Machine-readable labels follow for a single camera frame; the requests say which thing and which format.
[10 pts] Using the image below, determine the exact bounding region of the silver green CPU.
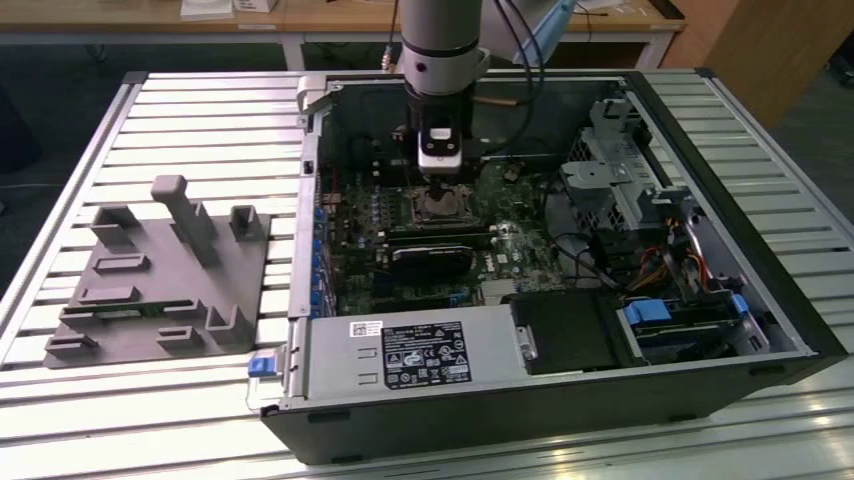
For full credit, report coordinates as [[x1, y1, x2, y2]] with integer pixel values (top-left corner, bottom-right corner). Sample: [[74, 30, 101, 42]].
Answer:
[[426, 197, 469, 219]]

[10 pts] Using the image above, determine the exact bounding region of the CPU socket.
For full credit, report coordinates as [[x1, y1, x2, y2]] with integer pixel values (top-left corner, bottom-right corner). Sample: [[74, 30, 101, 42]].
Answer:
[[408, 185, 480, 226]]

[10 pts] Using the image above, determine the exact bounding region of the black RAM slot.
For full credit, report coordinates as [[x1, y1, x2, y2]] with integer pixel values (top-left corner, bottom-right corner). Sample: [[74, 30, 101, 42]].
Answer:
[[389, 233, 496, 250], [389, 225, 500, 240]]

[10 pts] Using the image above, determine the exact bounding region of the black drive bay cover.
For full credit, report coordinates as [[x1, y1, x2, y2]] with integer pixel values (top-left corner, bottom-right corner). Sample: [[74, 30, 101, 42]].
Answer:
[[508, 291, 633, 377]]

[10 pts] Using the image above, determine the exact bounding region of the pale blue teach pendant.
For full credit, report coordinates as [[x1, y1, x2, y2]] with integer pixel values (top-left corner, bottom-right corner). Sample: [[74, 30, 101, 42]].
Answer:
[[513, 0, 580, 66]]

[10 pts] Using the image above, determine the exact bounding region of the wooden desk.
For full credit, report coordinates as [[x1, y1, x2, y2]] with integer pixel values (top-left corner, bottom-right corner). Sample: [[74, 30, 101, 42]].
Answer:
[[0, 0, 688, 72]]

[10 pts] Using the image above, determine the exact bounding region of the grey metal drive cage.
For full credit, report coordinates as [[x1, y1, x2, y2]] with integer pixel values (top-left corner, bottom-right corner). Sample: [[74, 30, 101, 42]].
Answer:
[[558, 97, 707, 232]]

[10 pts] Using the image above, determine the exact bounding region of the black graphics card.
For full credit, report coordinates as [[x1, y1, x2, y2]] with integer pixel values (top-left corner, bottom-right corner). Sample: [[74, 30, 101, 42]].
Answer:
[[389, 243, 478, 282]]

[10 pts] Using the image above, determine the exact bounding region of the green motherboard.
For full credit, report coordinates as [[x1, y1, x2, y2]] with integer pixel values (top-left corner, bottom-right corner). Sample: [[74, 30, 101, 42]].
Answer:
[[314, 158, 577, 319]]

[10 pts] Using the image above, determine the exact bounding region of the small silver chipset heatsink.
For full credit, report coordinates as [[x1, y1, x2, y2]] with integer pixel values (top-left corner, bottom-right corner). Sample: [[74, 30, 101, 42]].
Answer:
[[480, 279, 521, 303]]

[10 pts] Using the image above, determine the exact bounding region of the grey power supply unit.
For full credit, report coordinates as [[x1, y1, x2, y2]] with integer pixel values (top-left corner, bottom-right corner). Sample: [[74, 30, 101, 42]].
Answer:
[[280, 305, 540, 402]]

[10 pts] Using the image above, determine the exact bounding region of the hard disk in blue carrier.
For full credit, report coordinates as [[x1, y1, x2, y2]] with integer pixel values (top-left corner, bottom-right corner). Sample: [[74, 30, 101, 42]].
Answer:
[[618, 297, 743, 351]]

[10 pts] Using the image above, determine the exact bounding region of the wooden cabinet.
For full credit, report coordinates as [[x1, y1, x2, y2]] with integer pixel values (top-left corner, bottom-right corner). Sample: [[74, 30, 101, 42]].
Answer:
[[680, 0, 854, 129]]

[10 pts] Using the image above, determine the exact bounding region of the grey parts rack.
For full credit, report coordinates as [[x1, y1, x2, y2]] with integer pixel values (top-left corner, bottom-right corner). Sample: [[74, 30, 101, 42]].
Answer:
[[41, 174, 274, 371]]

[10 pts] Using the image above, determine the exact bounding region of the blue power supply latch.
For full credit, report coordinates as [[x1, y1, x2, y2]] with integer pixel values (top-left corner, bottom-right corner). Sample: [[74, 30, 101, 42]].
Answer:
[[246, 351, 281, 377]]

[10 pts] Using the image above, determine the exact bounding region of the green RAM stick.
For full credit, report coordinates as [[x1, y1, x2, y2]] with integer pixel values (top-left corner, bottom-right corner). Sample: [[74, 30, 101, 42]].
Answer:
[[85, 303, 169, 319]]

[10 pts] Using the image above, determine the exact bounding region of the black grey PC case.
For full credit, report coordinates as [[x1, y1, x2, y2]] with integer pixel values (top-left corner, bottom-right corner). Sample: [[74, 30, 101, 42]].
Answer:
[[258, 68, 851, 467]]

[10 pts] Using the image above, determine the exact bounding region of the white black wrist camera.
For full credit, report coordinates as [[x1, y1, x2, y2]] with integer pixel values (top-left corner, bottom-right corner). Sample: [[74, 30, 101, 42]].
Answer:
[[417, 127, 468, 177]]

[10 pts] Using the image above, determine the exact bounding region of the grey case latch handle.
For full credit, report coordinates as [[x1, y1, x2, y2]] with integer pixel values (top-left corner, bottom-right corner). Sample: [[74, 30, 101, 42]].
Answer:
[[296, 74, 337, 121]]

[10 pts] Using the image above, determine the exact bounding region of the black data cable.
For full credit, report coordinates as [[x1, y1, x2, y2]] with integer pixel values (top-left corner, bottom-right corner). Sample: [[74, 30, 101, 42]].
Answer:
[[550, 232, 636, 292]]

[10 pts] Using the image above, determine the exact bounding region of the orange yellow wire bundle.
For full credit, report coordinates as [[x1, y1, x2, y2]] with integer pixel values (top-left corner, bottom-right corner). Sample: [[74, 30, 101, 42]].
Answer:
[[630, 248, 711, 292]]

